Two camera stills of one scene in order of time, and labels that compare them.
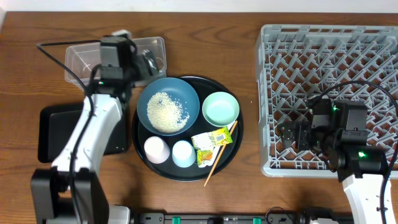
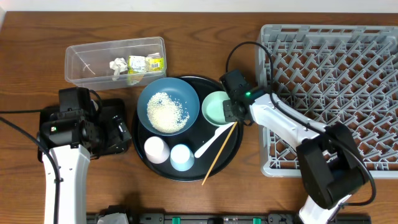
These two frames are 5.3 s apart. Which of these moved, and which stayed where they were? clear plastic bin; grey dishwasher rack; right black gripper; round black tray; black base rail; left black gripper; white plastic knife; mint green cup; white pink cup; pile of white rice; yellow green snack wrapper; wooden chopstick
Moved: white plastic knife; left black gripper; yellow green snack wrapper; right black gripper
Stayed: pile of white rice; clear plastic bin; wooden chopstick; round black tray; grey dishwasher rack; black base rail; mint green cup; white pink cup
